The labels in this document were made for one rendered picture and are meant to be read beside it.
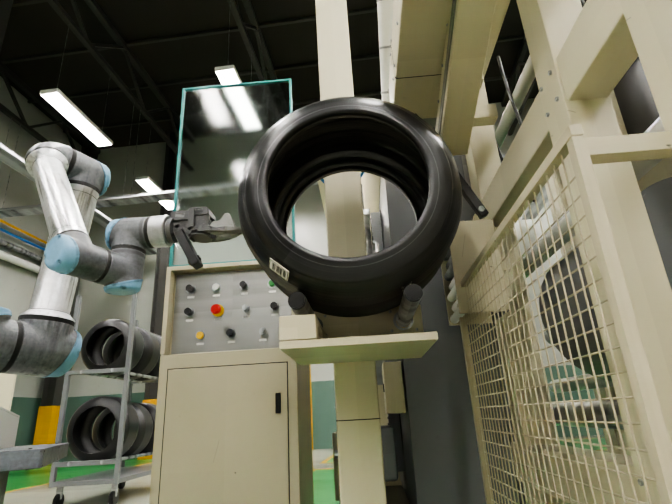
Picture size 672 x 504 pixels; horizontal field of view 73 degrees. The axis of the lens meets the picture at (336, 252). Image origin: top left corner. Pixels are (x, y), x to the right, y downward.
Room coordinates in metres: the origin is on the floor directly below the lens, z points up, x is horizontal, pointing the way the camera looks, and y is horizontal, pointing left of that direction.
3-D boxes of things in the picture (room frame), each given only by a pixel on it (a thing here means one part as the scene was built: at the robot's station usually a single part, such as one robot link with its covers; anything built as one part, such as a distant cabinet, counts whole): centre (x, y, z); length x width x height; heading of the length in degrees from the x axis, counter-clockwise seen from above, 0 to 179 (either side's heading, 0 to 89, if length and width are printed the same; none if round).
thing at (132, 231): (1.17, 0.57, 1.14); 0.12 x 0.09 x 0.10; 87
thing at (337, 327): (1.41, -0.06, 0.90); 0.40 x 0.03 x 0.10; 87
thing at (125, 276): (1.16, 0.58, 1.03); 0.12 x 0.09 x 0.12; 148
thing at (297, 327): (1.24, 0.09, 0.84); 0.36 x 0.09 x 0.06; 177
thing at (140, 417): (5.06, 2.32, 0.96); 1.30 x 0.62 x 1.92; 178
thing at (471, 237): (1.44, -0.44, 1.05); 0.20 x 0.15 x 0.30; 177
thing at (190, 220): (1.17, 0.40, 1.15); 0.12 x 0.08 x 0.09; 87
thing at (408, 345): (1.24, -0.05, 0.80); 0.37 x 0.36 x 0.02; 87
